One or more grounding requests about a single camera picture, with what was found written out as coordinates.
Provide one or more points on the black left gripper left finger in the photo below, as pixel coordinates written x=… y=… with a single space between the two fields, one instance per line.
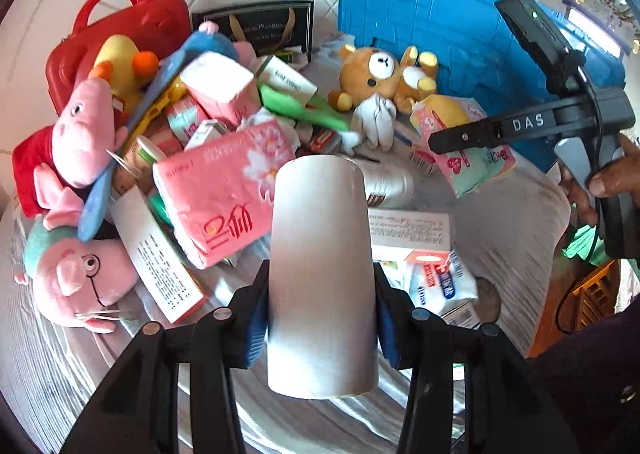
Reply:
x=135 y=408

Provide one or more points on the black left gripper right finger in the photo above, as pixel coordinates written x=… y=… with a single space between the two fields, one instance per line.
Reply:
x=505 y=410

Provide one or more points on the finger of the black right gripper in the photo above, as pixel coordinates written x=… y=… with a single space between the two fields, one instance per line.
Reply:
x=485 y=133

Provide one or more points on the pink pig plush green shirt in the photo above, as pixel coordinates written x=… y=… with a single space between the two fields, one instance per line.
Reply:
x=76 y=284

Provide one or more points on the white cylindrical cup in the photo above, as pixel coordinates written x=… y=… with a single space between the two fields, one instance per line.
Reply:
x=321 y=336

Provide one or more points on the large pink tissue pack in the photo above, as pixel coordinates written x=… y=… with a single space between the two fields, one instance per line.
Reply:
x=219 y=195

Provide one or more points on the pink pig plush red dress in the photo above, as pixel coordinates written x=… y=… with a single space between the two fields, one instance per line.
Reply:
x=52 y=166

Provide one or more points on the blue foam boomerang toy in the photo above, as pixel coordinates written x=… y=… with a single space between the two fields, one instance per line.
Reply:
x=154 y=98

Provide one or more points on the person's right hand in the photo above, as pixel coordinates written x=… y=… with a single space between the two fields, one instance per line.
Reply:
x=619 y=177

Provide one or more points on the white plush rabbit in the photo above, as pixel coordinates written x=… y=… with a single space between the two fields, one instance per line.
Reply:
x=374 y=120

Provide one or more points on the white box with text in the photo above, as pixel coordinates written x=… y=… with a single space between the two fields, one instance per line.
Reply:
x=160 y=269

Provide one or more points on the brown teddy bear plush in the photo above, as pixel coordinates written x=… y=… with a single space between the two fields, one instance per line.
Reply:
x=367 y=71

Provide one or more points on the white medicine box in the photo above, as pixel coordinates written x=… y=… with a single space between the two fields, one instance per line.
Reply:
x=409 y=236

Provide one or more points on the blue white tissue pack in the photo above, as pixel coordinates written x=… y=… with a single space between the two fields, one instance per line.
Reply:
x=441 y=289

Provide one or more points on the green plastic toy stick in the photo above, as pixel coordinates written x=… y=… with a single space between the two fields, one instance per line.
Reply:
x=315 y=112

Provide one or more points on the black gift bag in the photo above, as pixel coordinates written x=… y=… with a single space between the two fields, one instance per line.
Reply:
x=281 y=27

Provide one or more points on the white pink tissue pack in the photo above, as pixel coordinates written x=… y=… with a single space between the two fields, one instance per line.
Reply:
x=222 y=87

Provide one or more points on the red plastic carry case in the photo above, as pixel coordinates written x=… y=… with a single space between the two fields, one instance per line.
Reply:
x=160 y=26

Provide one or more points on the yellow duck plush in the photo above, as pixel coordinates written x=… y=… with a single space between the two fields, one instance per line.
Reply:
x=126 y=68

